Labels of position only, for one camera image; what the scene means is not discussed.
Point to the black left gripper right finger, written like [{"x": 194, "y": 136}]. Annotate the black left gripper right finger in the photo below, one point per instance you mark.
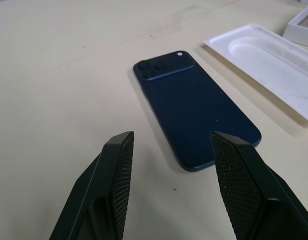
[{"x": 246, "y": 190}]

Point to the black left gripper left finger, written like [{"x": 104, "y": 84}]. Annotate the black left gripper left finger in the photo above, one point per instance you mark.
[{"x": 101, "y": 190}]

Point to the dark blue smartphone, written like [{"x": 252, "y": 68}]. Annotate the dark blue smartphone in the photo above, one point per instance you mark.
[{"x": 189, "y": 105}]

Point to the white phone box base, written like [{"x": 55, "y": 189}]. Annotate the white phone box base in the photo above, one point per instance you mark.
[
  {"x": 297, "y": 30},
  {"x": 269, "y": 65}
]

